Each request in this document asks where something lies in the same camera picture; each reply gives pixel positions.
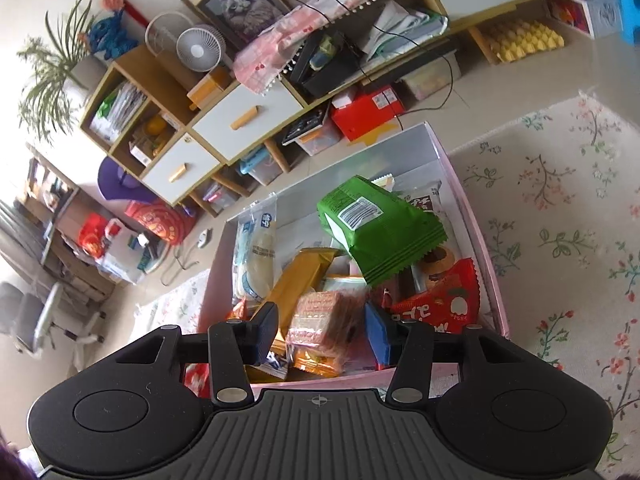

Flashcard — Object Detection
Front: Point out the white desk fan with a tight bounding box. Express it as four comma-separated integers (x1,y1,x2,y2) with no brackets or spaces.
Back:
175,25,227,74

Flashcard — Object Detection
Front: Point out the small orange snack packet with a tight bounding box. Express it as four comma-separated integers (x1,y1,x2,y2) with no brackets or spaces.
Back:
224,296,249,322

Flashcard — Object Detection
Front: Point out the wooden cabinet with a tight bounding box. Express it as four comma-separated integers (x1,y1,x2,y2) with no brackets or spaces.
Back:
79,0,621,217

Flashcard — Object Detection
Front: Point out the pink wafer packet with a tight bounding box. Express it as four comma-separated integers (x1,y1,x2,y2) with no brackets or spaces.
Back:
284,286,369,379

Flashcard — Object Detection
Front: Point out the white plastic bag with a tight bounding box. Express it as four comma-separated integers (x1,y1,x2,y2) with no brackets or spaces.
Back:
101,219,162,287

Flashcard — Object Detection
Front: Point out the blue lid storage bin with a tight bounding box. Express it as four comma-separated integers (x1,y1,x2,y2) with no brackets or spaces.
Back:
238,146,284,187

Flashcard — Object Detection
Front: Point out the gold bar packet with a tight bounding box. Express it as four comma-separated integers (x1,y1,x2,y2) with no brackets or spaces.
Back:
259,246,339,347

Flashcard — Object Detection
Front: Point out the clear plastic storage bin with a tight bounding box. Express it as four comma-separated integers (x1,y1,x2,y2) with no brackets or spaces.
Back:
199,120,513,392

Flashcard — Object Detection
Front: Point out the white red carton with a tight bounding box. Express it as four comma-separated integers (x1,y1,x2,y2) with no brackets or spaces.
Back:
546,0,624,41

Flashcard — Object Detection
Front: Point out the black charger cable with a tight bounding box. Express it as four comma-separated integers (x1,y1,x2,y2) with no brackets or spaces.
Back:
299,0,455,117

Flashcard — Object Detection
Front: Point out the potted green plant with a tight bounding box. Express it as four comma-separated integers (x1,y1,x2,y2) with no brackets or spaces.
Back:
16,0,109,144

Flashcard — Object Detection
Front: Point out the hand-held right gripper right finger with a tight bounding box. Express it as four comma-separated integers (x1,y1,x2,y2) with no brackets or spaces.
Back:
363,301,536,403

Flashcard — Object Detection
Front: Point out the yellow egg tray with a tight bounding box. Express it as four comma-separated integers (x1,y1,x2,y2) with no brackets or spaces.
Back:
469,18,566,66

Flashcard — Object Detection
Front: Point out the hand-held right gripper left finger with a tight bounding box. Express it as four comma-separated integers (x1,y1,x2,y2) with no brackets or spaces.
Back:
112,301,279,406

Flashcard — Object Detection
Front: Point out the pink patterned cloth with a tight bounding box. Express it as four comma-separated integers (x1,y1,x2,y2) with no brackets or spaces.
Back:
233,0,437,97

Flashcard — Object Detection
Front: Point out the clear bin dark lid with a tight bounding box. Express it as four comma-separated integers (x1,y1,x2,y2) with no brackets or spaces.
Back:
280,109,347,158

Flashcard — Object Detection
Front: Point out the small wooden box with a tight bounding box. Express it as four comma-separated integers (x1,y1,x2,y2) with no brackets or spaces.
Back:
186,65,234,108

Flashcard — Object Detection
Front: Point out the blue plush toy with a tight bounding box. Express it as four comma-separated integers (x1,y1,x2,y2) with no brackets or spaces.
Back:
84,9,139,59

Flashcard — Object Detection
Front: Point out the red snack packet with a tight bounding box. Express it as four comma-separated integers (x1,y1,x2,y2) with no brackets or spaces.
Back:
183,361,212,401
389,257,482,337

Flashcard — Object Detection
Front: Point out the small blue silver packet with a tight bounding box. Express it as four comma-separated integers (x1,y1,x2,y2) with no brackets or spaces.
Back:
264,349,292,382

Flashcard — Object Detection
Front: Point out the red gift bag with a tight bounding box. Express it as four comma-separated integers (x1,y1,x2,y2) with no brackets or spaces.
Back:
76,211,109,259

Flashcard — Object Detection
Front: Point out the green snack packet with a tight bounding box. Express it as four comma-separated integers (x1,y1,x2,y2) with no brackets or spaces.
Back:
315,174,448,289

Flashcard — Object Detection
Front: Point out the white bread packet blue print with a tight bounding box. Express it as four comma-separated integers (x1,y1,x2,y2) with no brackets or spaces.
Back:
231,194,279,307

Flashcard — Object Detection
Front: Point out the blue plastic stool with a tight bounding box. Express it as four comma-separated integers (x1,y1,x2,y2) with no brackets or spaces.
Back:
614,0,640,44

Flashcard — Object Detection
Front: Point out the wooden desk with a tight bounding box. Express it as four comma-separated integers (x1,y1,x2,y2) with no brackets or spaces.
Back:
0,149,117,302

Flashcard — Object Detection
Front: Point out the framed cat picture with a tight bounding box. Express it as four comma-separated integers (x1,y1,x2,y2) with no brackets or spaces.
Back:
180,0,293,54

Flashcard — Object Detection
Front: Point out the white chocolate roll packet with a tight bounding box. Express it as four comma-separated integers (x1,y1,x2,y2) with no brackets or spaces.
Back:
399,179,459,282

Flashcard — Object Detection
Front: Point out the white fan guard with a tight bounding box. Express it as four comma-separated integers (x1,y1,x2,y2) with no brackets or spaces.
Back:
144,11,194,59

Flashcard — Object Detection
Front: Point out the black open box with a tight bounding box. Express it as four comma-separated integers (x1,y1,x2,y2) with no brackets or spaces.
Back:
289,29,364,101

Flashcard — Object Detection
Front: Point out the folded white green cloth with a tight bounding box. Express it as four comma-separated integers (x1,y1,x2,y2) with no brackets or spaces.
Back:
359,1,449,62

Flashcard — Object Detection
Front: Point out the floral cloth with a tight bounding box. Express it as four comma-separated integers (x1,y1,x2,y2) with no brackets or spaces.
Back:
134,91,640,480

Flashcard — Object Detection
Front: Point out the red cardboard box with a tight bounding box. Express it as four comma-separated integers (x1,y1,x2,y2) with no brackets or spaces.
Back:
330,84,406,144

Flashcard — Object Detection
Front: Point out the grey office chair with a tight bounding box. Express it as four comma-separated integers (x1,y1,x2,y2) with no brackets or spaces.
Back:
0,279,107,362

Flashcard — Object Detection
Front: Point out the red round bag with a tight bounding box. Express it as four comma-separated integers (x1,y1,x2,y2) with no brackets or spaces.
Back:
124,198,194,247

